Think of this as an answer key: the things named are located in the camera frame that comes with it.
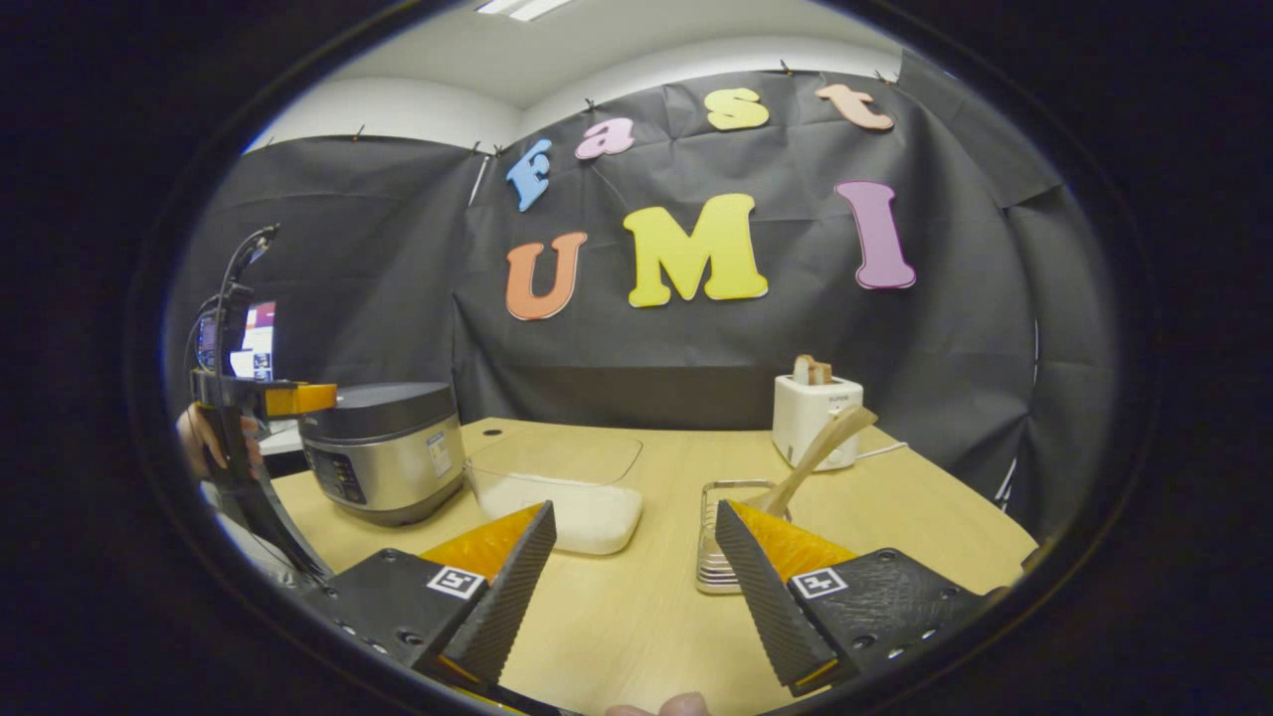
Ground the computer monitor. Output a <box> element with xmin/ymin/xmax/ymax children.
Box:
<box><xmin>197</xmin><ymin>301</ymin><xmax>277</xmax><ymax>382</ymax></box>

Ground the black silver rice cooker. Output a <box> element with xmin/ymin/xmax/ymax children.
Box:
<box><xmin>298</xmin><ymin>383</ymin><xmax>468</xmax><ymax>528</ymax></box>

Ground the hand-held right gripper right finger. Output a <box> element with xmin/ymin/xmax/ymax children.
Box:
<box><xmin>714</xmin><ymin>499</ymin><xmax>996</xmax><ymax>697</ymax></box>

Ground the white rice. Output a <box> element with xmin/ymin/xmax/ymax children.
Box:
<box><xmin>477</xmin><ymin>477</ymin><xmax>642</xmax><ymax>555</ymax></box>

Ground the white toaster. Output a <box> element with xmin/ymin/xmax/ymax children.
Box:
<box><xmin>772</xmin><ymin>373</ymin><xmax>864</xmax><ymax>471</ymax></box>

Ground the wire chopstick holder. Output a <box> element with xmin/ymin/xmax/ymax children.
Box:
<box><xmin>694</xmin><ymin>480</ymin><xmax>792</xmax><ymax>596</ymax></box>

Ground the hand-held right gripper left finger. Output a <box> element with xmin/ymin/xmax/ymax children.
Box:
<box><xmin>298</xmin><ymin>500</ymin><xmax>558</xmax><ymax>692</ymax></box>

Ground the wooden spoon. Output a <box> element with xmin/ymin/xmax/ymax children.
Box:
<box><xmin>761</xmin><ymin>405</ymin><xmax>880</xmax><ymax>515</ymax></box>

